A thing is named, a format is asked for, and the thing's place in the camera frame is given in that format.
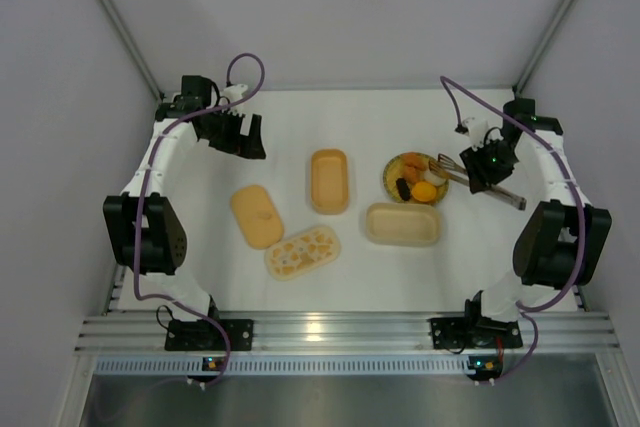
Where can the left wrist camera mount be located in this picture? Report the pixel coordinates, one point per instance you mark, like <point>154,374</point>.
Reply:
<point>233,94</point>

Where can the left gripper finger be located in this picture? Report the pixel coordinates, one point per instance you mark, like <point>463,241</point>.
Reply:
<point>231,146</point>
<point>251,145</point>

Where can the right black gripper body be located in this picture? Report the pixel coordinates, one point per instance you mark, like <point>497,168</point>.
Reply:
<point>484,167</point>

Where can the white rice ball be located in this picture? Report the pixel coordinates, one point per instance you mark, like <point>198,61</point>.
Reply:
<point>434,179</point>

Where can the orange lunch box container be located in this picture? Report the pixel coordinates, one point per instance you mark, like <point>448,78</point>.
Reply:
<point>329,182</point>

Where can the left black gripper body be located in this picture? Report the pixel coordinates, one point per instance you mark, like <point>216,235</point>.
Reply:
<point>230,130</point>

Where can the orange lunch box lid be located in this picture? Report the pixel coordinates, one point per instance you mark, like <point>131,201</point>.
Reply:
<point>257,217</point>

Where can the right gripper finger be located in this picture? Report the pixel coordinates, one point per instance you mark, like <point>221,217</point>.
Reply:
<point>488,180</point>
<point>477,180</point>

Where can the right aluminium frame post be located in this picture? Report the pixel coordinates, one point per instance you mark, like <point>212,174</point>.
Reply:
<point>543,44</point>

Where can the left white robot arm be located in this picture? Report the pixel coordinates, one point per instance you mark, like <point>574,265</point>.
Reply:
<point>144,229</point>

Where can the aluminium frame post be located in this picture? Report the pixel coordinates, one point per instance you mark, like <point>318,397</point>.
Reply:
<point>128,43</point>
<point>543,44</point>

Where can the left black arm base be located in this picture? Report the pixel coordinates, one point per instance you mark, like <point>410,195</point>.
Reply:
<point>201,336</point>

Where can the metal food tongs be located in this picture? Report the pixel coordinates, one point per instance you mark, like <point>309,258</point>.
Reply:
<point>453,171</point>

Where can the left aluminium frame post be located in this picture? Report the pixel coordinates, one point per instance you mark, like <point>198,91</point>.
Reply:
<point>128,43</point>

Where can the beige lunch box container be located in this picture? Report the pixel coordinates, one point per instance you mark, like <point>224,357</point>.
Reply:
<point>406,225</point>

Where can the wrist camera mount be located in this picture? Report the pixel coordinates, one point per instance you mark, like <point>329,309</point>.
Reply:
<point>233,94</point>
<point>475,129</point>

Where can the patterned beige lunch box lid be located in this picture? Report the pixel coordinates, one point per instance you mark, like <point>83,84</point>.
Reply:
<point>302,253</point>

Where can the slotted grey cable duct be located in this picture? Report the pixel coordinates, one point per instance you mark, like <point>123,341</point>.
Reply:
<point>296,365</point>

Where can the orange fried chicken piece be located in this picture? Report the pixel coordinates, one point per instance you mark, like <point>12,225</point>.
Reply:
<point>414,160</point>

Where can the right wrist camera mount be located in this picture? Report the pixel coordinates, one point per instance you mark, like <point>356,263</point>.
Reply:
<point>475,129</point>

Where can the black sea cucumber food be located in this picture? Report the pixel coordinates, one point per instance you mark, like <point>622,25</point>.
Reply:
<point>403,189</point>

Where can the aluminium front rail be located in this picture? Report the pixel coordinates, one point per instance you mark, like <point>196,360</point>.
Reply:
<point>350,333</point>

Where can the yellow egg yolk food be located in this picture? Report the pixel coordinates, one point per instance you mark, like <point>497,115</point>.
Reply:
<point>424,192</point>

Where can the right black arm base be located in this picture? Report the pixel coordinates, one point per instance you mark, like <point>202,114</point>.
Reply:
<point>457,333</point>

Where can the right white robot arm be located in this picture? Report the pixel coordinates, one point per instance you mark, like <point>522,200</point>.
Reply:
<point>561,243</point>

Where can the round woven bamboo tray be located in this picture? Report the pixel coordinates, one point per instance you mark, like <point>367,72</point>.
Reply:
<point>394,170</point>

